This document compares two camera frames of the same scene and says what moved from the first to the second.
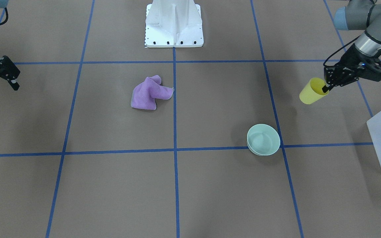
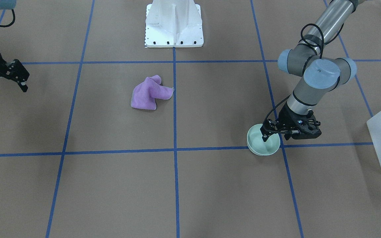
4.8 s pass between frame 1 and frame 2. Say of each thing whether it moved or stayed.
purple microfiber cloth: stayed
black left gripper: moved
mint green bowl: stayed
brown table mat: stayed
